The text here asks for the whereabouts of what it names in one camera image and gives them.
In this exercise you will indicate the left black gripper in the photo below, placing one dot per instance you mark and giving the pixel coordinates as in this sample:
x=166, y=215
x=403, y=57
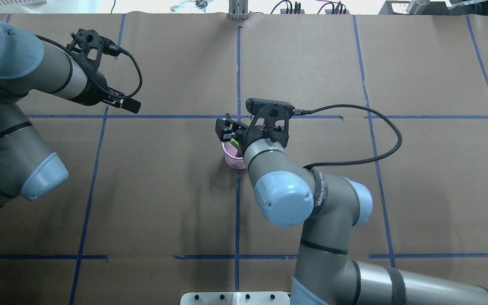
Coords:
x=92, y=95

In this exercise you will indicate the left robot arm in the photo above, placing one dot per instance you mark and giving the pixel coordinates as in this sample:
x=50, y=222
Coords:
x=29, y=167

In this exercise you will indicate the aluminium frame post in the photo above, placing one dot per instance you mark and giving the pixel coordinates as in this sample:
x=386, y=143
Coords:
x=238, y=9

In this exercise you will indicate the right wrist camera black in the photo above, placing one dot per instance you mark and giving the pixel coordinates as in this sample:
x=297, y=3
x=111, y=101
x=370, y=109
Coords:
x=272, y=117

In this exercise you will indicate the pink mesh pen holder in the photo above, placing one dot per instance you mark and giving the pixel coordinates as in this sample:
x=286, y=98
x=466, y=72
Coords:
x=233, y=157

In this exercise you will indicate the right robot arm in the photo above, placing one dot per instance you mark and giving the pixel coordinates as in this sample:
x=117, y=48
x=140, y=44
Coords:
x=329, y=207

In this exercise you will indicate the steel cup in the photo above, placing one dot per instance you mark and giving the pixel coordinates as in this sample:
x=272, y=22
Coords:
x=417, y=7

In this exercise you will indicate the black box on side table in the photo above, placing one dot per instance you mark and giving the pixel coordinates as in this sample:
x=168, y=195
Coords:
x=397, y=7

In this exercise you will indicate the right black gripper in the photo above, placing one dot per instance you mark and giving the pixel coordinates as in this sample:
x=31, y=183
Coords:
x=228, y=127

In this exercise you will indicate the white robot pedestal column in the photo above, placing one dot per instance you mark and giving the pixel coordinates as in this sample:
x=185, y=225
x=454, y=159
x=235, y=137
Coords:
x=236, y=298

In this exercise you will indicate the green highlighter pen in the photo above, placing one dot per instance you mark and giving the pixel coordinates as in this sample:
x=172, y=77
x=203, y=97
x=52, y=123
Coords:
x=235, y=144

